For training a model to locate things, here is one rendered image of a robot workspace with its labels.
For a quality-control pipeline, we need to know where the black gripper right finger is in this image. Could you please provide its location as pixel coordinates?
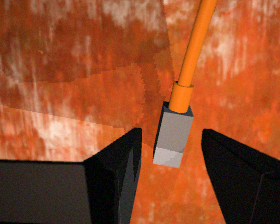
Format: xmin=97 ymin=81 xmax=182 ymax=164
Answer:
xmin=201 ymin=129 xmax=280 ymax=224

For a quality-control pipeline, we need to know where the grey plug with orange cable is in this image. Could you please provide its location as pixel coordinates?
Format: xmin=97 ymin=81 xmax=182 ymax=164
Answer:
xmin=153 ymin=0 xmax=218 ymax=168

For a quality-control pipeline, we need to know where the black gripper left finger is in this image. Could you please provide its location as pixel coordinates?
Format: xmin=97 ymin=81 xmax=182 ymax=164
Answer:
xmin=0 ymin=128 xmax=142 ymax=224

